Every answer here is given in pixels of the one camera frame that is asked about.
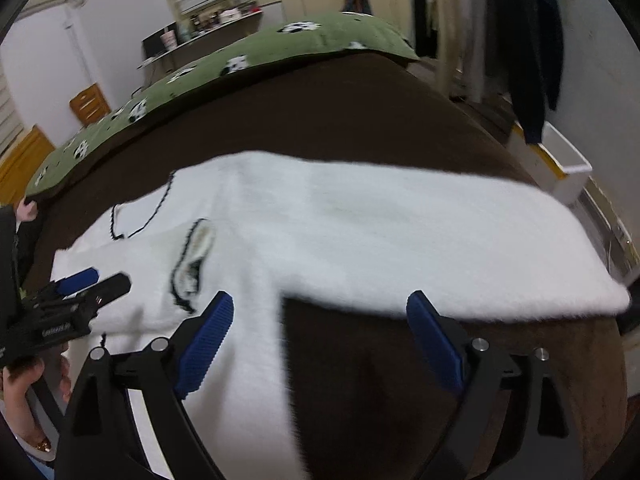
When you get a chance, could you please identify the beige hanging clothes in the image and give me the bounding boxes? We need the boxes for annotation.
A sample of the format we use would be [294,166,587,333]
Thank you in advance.
[430,0,497,103]

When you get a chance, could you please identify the large window blind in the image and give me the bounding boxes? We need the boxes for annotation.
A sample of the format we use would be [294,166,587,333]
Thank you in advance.
[0,70,24,157]

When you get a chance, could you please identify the dark hanging coat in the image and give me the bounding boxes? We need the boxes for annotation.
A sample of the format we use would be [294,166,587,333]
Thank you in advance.
[487,0,567,144]

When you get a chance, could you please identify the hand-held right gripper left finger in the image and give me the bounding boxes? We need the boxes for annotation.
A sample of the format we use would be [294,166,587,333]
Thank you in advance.
[54,290,236,480]

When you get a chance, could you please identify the wooden nightstand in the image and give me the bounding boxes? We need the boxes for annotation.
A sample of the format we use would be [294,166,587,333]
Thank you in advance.
[70,85,112,127]

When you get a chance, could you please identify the cluttered wall shelf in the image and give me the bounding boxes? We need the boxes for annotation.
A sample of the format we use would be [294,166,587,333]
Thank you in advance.
[137,10,263,78]

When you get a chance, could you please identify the wooden headboard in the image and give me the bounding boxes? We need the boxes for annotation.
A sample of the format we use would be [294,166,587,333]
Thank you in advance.
[0,125,57,204]

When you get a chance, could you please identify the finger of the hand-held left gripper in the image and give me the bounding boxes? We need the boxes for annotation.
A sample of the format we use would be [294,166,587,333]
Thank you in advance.
[50,267,100,297]
[75,273,132,312]

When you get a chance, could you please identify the black hanging garment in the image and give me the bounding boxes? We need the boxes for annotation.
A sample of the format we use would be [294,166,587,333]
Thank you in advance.
[412,0,442,59]

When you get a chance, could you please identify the person's left hand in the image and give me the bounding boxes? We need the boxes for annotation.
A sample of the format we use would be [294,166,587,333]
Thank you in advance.
[0,357,57,455]

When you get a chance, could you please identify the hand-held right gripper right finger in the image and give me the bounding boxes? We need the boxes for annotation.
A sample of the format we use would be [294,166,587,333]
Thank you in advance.
[406,290,586,480]

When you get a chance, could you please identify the white storage box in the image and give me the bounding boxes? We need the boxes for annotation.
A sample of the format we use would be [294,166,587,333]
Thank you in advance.
[509,121,594,206]

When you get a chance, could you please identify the green ball-print blanket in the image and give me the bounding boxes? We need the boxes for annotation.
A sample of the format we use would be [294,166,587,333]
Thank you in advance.
[24,11,420,201]

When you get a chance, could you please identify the white fuzzy sweater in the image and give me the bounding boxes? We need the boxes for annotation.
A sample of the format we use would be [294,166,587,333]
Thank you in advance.
[50,150,631,480]

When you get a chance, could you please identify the black computer monitor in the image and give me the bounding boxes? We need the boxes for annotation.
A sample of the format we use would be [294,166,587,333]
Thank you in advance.
[142,22,179,59]

